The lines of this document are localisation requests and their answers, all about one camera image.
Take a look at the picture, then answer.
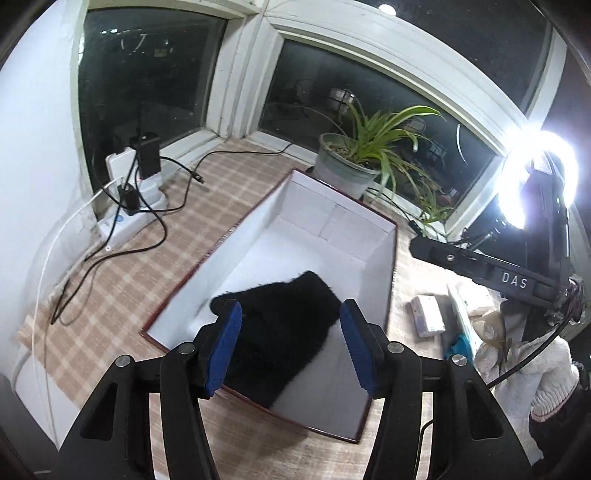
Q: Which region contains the black ring light stand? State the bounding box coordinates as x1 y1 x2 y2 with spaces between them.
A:
459 222 509 252

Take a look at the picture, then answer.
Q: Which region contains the black fuzzy hat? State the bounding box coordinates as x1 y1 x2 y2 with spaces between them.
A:
210 271 343 409

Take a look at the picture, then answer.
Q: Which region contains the star print tissue pack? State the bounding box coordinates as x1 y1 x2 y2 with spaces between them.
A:
410 294 447 339

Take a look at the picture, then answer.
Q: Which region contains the long black charging cable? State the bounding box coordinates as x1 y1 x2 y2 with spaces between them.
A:
50 203 167 325

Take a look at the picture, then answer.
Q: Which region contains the black cable with plug end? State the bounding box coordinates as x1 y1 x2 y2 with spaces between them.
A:
191 141 296 185

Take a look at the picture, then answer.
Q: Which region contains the person's right forearm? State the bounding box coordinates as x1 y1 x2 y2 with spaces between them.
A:
529 383 591 467

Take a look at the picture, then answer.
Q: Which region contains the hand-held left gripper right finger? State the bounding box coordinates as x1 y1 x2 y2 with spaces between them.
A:
339 299 536 480

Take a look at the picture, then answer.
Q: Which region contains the short black charger cable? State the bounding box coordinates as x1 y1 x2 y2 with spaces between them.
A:
134 156 192 215

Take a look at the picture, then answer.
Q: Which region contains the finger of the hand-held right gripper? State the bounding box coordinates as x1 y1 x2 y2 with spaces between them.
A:
409 234 498 286

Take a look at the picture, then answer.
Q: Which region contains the white power strip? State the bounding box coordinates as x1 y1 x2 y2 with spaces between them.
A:
96 191 168 245

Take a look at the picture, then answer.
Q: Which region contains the person's right hand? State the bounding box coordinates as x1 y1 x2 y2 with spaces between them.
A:
471 311 580 464

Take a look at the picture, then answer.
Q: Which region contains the white cable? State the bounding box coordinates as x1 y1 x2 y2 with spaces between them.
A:
30 178 125 444

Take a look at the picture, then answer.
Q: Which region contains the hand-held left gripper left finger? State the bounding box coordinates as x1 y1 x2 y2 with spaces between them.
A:
55 299 244 480

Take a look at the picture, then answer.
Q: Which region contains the large black charger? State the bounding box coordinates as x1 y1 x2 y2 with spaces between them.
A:
129 131 162 178

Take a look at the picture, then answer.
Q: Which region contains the blue plastic tool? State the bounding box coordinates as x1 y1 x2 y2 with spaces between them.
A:
444 333 472 361

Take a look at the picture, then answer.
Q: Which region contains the white cardboard box red rim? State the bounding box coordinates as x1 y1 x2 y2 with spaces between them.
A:
140 168 399 444

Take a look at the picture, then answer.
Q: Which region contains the large white power adapter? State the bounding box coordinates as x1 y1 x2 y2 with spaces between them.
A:
105 147 139 190

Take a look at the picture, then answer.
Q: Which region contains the white window frame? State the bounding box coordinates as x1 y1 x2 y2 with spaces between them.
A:
69 0 573 232

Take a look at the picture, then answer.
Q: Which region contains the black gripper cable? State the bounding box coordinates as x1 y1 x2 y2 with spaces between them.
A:
485 318 571 386

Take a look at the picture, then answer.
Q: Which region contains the potted spider plant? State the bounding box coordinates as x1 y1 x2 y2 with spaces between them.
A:
314 99 455 229

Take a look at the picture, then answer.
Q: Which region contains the black light cable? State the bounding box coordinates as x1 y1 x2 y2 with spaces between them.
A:
369 185 462 241

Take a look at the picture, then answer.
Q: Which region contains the small black charger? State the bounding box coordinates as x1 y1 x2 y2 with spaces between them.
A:
117 184 140 214

